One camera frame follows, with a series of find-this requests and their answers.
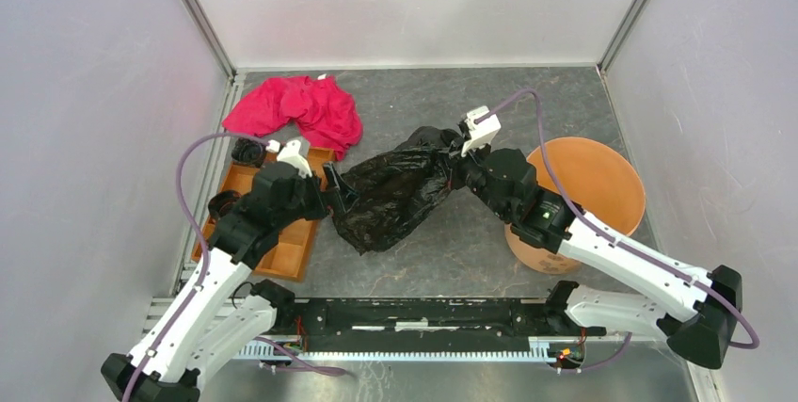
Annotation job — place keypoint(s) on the black trash bag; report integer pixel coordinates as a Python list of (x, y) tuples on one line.
[(398, 190)]

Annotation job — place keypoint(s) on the red cloth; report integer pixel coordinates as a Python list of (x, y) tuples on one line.
[(323, 113)]

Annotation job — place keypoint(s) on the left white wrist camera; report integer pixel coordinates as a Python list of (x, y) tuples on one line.
[(293, 152)]

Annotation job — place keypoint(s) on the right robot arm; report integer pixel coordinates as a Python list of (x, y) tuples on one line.
[(694, 310)]

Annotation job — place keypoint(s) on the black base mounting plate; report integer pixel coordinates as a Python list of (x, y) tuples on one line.
[(425, 324)]

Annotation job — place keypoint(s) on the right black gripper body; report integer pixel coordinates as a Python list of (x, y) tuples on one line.
[(469, 170)]

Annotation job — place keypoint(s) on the black bag roll left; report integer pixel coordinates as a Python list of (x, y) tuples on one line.
[(221, 204)]

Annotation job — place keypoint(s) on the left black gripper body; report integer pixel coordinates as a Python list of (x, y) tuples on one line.
[(320, 201)]

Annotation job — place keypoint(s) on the aluminium corner post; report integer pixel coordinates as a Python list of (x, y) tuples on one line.
[(619, 37), (210, 37)]

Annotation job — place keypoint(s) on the orange trash bin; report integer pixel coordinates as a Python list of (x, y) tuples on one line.
[(596, 177)]

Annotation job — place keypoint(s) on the left aluminium corner post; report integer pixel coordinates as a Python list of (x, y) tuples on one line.
[(210, 37)]

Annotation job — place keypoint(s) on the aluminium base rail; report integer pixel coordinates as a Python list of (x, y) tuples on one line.
[(280, 349)]

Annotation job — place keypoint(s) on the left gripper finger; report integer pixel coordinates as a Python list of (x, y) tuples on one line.
[(342, 200), (336, 178)]

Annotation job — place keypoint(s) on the right aluminium corner post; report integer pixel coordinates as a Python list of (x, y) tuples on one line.
[(619, 37)]

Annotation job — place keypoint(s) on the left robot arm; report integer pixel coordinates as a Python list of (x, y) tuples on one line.
[(185, 350)]

